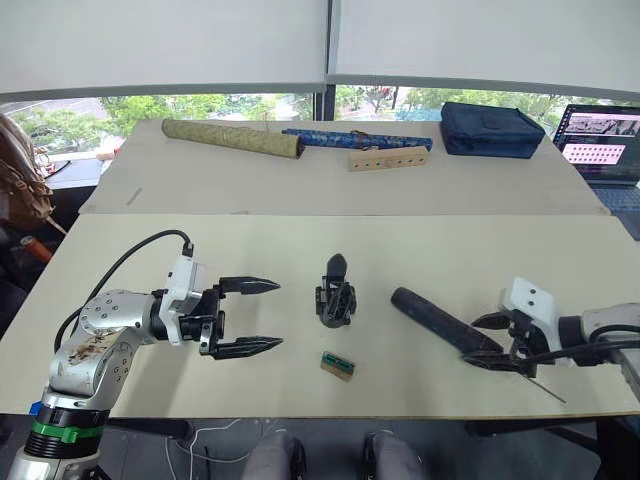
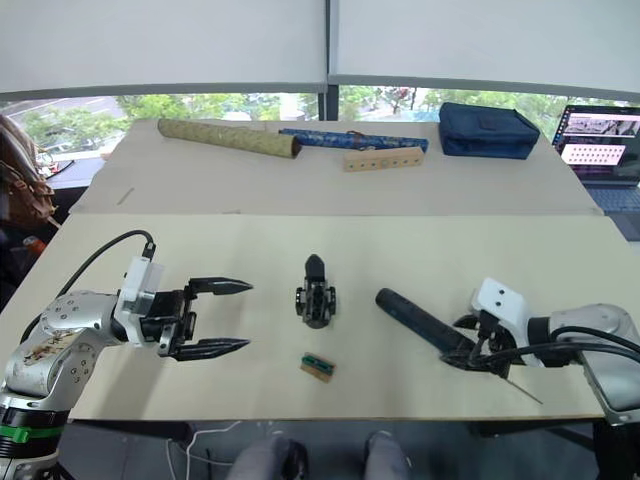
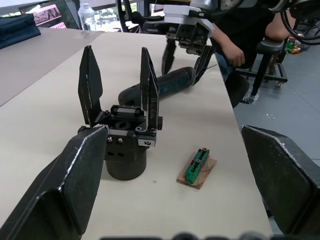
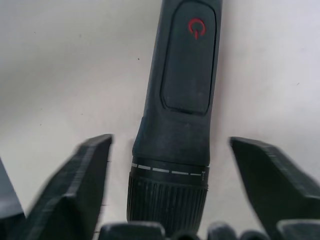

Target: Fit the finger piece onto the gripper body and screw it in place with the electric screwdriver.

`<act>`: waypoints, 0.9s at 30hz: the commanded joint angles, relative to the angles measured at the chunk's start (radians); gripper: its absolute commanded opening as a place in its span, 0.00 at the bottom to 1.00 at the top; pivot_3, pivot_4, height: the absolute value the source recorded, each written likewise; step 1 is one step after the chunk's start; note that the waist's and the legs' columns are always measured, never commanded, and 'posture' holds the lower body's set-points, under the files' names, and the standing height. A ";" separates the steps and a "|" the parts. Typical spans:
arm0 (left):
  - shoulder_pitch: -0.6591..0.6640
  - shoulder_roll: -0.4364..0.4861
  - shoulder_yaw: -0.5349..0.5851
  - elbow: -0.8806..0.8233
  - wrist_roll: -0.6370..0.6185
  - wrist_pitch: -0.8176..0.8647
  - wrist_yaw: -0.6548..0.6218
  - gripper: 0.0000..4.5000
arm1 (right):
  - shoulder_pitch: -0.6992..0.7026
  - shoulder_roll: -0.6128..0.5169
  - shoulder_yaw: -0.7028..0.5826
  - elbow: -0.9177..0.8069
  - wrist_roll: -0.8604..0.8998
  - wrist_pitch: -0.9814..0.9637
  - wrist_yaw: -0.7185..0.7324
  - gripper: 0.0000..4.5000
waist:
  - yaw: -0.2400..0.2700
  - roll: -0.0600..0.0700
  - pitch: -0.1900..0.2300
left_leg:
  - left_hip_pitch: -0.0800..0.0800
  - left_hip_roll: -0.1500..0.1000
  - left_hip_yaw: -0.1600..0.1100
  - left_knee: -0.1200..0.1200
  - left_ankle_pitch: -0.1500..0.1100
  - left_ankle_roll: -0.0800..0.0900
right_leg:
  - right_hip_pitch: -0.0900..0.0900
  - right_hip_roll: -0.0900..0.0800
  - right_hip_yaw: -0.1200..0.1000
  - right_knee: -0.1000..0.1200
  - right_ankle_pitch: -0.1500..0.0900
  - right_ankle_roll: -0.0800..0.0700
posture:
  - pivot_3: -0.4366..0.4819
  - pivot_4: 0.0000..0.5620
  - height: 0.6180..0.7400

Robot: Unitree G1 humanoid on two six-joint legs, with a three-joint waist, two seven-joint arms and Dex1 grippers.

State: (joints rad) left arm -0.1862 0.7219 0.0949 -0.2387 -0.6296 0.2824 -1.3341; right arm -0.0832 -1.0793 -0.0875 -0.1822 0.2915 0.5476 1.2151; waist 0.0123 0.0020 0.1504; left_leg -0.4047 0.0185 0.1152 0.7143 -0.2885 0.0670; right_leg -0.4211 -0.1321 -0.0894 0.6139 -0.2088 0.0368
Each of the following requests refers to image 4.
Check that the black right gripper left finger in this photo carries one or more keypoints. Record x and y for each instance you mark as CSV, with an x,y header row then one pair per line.
x,y
75,185

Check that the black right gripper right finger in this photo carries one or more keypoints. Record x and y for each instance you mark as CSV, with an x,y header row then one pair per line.
x,y
272,185

